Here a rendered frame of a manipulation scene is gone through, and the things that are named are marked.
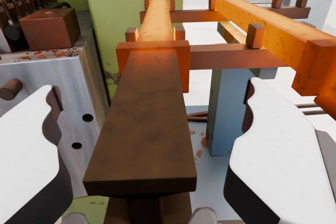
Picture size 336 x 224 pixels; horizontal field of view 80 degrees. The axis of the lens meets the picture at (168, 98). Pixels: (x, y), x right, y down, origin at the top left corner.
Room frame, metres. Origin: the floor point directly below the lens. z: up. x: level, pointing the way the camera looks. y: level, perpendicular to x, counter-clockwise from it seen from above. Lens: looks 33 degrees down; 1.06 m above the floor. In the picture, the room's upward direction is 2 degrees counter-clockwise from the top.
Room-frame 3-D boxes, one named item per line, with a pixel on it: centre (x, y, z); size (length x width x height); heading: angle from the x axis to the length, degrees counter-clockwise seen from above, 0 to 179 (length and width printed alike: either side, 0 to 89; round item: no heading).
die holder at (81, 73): (0.62, 0.41, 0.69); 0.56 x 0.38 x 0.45; 10
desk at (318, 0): (4.06, -2.50, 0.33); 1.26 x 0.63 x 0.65; 162
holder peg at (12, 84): (0.34, 0.30, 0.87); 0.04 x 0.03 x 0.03; 10
